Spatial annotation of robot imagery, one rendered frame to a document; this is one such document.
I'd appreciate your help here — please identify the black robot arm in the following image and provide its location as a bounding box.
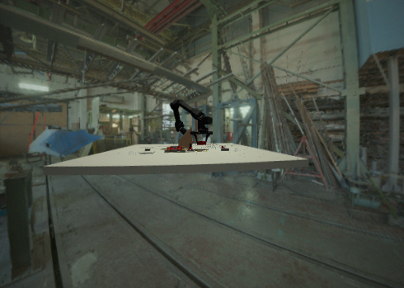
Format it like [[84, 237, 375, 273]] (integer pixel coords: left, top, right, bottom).
[[170, 99, 213, 134]]

